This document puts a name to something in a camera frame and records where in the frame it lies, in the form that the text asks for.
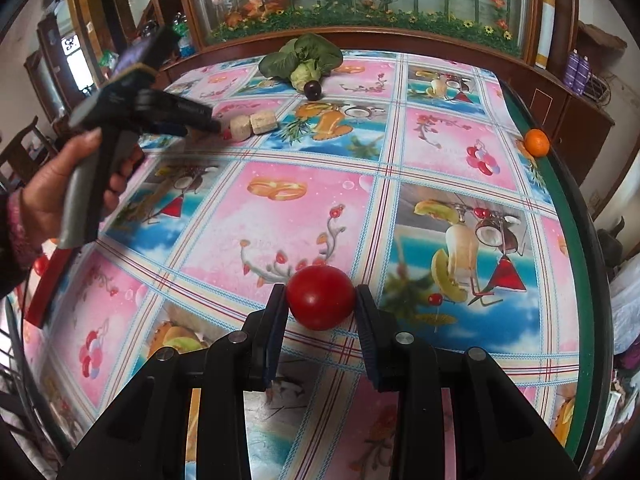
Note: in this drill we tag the green leafy cabbage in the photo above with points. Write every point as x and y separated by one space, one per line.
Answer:
307 57

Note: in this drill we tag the red rimmed white tray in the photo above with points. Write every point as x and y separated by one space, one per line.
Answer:
36 312

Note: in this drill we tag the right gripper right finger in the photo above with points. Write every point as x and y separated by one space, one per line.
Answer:
376 332

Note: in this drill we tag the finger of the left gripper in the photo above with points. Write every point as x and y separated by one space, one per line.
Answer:
161 106
162 129

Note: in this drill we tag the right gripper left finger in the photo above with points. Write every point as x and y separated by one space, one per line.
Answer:
265 329

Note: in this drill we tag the left hand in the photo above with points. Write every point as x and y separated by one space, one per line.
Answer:
42 200

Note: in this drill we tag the purple bottles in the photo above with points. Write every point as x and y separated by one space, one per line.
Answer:
577 72

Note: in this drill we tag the colourful fruit print tablecloth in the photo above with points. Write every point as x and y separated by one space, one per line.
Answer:
409 174

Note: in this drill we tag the small orange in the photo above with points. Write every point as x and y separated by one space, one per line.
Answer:
536 143

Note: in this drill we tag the dark purple plum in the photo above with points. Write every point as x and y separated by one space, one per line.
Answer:
312 90

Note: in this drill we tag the dark wooden chair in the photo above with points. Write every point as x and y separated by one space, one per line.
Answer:
23 164

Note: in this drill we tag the red cherry tomato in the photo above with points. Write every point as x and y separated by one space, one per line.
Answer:
320 297

